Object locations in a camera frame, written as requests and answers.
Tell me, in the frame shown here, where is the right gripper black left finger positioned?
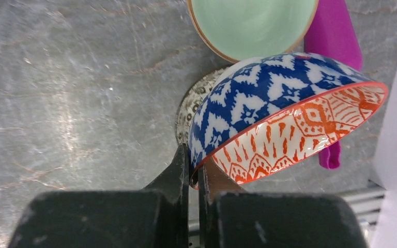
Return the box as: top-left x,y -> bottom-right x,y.
9,144 -> 189,247

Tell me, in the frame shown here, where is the blue white patterned bowl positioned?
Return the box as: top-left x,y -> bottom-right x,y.
188,52 -> 388,188

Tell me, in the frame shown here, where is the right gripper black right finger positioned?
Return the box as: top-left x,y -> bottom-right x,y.
197,160 -> 367,247

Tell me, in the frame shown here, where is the pale green ceramic bowl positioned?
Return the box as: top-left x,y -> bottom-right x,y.
186,0 -> 319,63

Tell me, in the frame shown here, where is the magenta plastic scoop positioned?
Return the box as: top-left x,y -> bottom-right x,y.
304,0 -> 363,170

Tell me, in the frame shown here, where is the red floral patterned bowl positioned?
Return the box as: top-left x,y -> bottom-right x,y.
174,67 -> 229,145

